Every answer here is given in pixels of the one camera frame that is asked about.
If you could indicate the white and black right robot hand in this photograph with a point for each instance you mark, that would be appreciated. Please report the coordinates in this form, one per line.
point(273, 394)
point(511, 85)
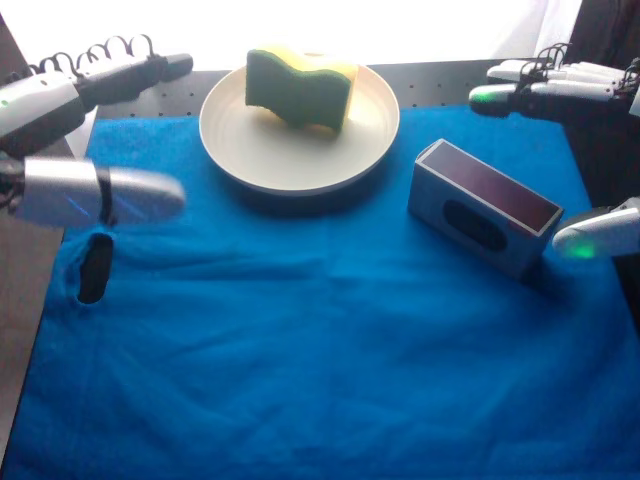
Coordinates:
point(560, 90)

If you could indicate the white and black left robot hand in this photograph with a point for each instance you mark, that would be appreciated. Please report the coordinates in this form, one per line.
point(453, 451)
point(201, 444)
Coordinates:
point(40, 105)

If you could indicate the white rectangular box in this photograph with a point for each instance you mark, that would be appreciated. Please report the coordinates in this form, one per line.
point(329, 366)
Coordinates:
point(480, 210)

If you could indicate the yellow and green sponge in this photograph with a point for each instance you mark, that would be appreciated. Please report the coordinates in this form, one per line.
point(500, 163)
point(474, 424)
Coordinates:
point(295, 95)

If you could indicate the cream round plate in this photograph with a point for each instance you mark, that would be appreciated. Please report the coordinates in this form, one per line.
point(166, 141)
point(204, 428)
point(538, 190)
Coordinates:
point(280, 160)

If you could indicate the blue cloth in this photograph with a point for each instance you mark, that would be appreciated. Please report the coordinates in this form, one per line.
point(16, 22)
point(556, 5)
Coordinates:
point(320, 350)

